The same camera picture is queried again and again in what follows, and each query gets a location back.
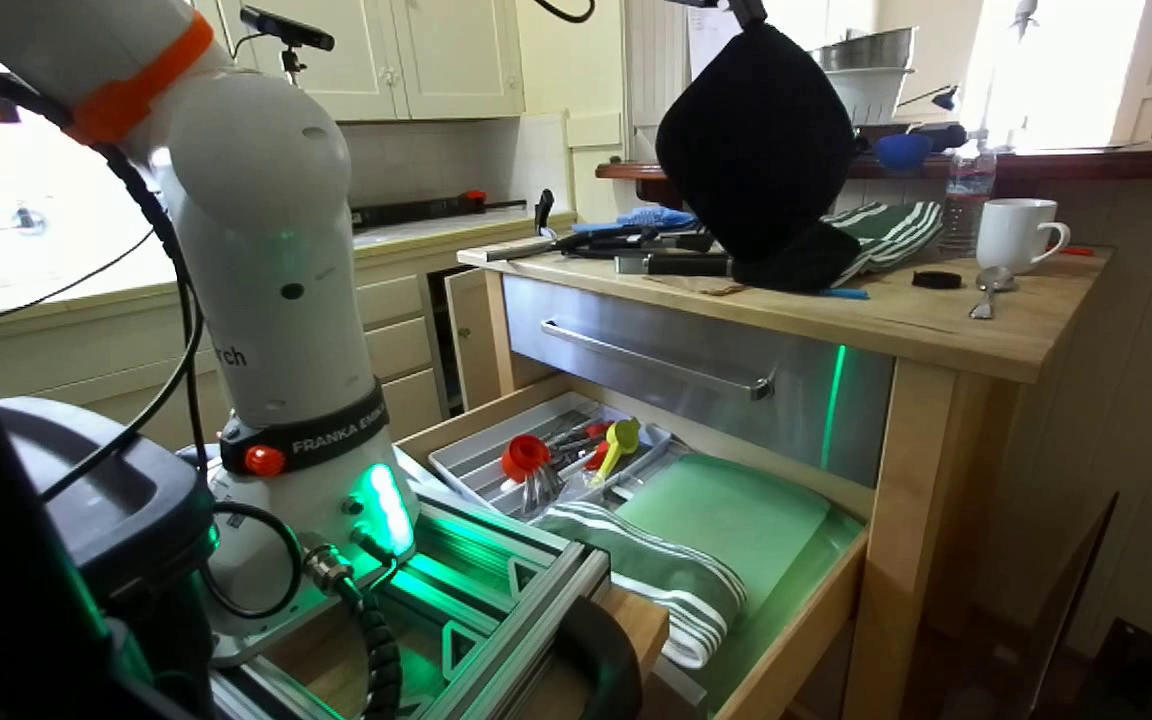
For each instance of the black round mat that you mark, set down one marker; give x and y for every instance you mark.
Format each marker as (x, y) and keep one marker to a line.
(759, 146)

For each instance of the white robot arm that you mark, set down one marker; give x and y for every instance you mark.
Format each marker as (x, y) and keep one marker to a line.
(254, 182)

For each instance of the open wooden drawer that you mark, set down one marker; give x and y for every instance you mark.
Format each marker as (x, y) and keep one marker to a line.
(770, 650)

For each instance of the steel closed drawer front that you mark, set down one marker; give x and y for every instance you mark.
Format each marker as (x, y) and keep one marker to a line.
(799, 397)

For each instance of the green striped towel in drawer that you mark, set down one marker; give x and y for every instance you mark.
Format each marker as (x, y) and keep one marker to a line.
(699, 588)

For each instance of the yellow green utensil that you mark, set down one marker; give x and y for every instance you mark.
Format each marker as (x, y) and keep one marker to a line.
(620, 439)

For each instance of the grey cutlery tray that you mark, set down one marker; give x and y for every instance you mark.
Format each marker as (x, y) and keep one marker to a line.
(558, 451)

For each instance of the red funnel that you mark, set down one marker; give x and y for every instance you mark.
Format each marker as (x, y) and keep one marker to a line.
(527, 456)

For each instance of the blue cloth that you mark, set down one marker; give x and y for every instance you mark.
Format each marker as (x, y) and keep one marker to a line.
(645, 219)

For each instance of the wooden kitchen cart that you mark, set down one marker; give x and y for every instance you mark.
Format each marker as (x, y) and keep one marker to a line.
(954, 400)

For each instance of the striped towel on cart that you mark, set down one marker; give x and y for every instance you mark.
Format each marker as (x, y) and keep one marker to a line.
(888, 228)

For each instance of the small black lid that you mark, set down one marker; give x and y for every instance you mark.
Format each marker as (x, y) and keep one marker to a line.
(932, 277)

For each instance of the clear water bottle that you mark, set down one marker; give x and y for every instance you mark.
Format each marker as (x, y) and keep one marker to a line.
(964, 188)

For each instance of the steel pot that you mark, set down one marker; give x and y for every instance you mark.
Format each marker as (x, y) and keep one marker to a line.
(870, 55)

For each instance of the white mug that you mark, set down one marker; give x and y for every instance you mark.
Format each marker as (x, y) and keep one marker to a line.
(1020, 233)

